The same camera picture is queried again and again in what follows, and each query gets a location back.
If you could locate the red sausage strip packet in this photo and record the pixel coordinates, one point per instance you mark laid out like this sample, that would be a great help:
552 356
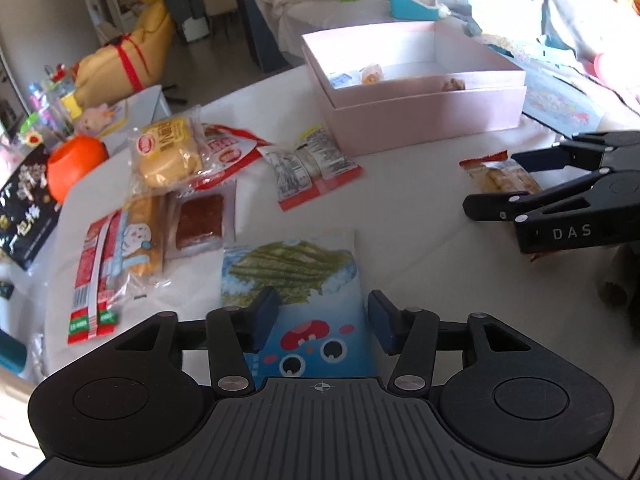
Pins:
107 280
85 290

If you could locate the dark blue cabinet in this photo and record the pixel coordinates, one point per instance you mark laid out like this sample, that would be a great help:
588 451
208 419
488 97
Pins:
265 35

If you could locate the pale blue cartoon printed bag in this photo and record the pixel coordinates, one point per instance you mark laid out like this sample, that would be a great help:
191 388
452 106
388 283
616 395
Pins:
560 95

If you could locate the red snack packet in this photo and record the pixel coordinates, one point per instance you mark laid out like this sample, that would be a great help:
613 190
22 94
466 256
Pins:
227 152

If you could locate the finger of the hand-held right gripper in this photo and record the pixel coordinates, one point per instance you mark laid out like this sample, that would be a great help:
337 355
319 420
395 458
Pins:
590 152
550 200

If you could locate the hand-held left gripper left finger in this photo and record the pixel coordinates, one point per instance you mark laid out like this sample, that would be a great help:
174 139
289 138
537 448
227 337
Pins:
267 310

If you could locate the blue seaweed snack packet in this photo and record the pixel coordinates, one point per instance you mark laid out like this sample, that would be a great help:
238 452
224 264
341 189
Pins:
300 280

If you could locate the pink plastic item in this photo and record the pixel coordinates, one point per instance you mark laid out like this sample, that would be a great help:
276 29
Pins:
615 70

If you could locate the yellow bread packet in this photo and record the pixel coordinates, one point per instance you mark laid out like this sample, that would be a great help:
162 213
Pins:
167 152

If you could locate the pink bunny toy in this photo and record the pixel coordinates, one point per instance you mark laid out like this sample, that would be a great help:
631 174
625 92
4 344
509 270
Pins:
95 120

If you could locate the teal item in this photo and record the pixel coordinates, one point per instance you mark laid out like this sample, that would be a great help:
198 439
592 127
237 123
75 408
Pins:
11 352

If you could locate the small blue white packet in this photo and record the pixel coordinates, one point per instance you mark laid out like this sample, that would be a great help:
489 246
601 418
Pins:
341 80

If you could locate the small brown wrapped snack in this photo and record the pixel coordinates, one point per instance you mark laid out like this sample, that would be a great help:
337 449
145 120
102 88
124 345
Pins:
453 84

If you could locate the clear biscuit packet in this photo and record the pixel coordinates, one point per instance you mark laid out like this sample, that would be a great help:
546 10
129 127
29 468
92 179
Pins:
500 177

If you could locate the cluster of colourful bottles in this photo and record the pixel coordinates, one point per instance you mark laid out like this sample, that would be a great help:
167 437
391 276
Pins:
50 97

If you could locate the bread packet with dog print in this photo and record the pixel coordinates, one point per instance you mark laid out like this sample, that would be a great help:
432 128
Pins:
142 245

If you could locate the red packet with white label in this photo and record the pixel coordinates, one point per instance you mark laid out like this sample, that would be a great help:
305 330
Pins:
305 170

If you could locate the black printed box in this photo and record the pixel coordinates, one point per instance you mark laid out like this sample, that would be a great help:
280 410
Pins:
25 210

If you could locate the white side table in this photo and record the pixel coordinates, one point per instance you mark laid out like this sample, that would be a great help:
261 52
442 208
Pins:
145 110

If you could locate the yellow plush sack red ribbon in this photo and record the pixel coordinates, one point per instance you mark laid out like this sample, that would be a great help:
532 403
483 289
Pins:
132 45

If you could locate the pink cardboard box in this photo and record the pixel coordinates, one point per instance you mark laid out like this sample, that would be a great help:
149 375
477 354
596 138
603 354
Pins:
425 105

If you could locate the brown cake clear packet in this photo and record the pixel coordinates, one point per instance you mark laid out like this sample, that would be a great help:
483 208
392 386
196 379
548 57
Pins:
200 220

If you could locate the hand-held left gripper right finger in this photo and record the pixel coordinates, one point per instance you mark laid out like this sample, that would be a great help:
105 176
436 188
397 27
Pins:
377 315

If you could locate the small orange wrapped snack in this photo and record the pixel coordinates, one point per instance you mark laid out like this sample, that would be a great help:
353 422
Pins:
371 74

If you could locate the cardboard tube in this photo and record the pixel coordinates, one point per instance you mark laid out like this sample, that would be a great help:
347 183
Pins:
617 280

